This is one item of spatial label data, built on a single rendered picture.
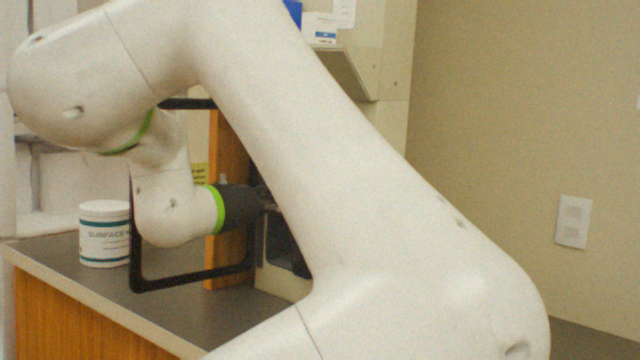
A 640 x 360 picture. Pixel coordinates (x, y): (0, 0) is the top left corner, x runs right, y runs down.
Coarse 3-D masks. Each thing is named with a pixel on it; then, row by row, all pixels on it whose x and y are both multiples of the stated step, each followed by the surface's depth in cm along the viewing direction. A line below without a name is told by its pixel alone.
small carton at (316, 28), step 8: (304, 16) 119; (312, 16) 116; (320, 16) 116; (328, 16) 117; (336, 16) 118; (304, 24) 119; (312, 24) 116; (320, 24) 116; (328, 24) 117; (336, 24) 118; (304, 32) 119; (312, 32) 116; (320, 32) 116; (328, 32) 117; (312, 40) 117; (320, 40) 117; (328, 40) 118
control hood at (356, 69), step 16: (320, 48) 112; (336, 48) 110; (352, 48) 110; (368, 48) 114; (336, 64) 113; (352, 64) 111; (368, 64) 114; (336, 80) 117; (352, 80) 114; (368, 80) 115; (352, 96) 119; (368, 96) 116
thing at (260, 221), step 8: (264, 184) 141; (264, 216) 142; (256, 224) 144; (264, 224) 143; (256, 232) 144; (264, 232) 143; (256, 240) 144; (256, 248) 145; (256, 256) 145; (256, 264) 146
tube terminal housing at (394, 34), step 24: (312, 0) 127; (360, 0) 119; (384, 0) 115; (408, 0) 121; (360, 24) 120; (384, 24) 116; (408, 24) 122; (384, 48) 117; (408, 48) 123; (384, 72) 119; (408, 72) 125; (384, 96) 120; (408, 96) 126; (384, 120) 121; (264, 240) 143; (264, 264) 144; (264, 288) 145; (288, 288) 139; (312, 288) 135
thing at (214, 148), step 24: (192, 120) 127; (216, 120) 130; (192, 144) 127; (216, 144) 131; (240, 144) 135; (192, 168) 128; (216, 168) 132; (240, 168) 137; (144, 240) 124; (192, 240) 132; (216, 240) 136; (240, 240) 140; (144, 264) 125; (168, 264) 129; (192, 264) 133; (216, 264) 137
